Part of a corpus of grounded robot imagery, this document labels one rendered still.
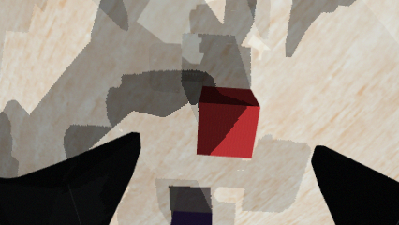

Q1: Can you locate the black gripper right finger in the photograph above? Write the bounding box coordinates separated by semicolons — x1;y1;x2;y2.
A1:
311;145;399;225

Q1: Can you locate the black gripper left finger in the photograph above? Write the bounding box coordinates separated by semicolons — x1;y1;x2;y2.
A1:
0;132;141;225

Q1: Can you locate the purple block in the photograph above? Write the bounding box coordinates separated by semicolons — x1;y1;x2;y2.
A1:
170;210;213;225

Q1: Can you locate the red block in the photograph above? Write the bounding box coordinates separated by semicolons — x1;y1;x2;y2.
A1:
197;86;260;158

